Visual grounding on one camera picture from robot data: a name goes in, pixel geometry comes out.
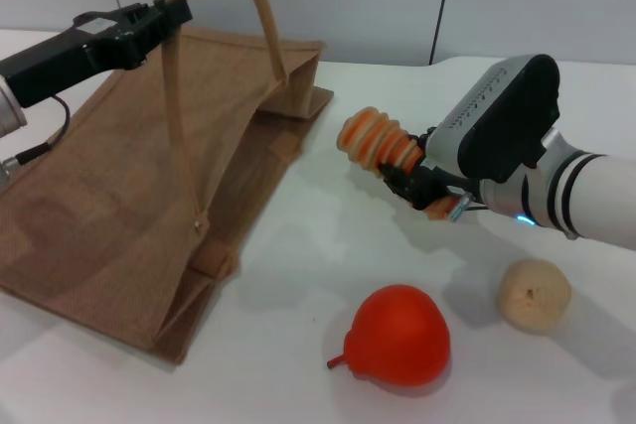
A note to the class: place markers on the brown woven handbag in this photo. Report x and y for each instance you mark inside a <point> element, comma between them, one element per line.
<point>124,171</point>

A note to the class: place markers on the silver black wrist camera box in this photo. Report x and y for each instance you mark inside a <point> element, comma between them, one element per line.
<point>497,116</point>

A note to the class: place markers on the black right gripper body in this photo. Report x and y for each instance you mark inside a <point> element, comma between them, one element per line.
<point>437,185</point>

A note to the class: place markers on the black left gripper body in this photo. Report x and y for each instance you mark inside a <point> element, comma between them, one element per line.
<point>54,61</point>

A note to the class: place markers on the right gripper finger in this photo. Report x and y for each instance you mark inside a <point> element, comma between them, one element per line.
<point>421,143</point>
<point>400,181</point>

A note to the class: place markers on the beige round toy fruit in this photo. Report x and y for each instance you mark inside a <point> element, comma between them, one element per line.
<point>534,297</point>

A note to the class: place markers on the red toy pear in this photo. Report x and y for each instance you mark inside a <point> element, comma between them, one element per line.
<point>397,334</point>

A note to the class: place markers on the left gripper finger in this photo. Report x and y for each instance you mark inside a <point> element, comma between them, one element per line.
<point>139,46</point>
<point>171,12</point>

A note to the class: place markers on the orange striped toy bread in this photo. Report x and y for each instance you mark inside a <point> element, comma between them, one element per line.
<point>367,138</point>

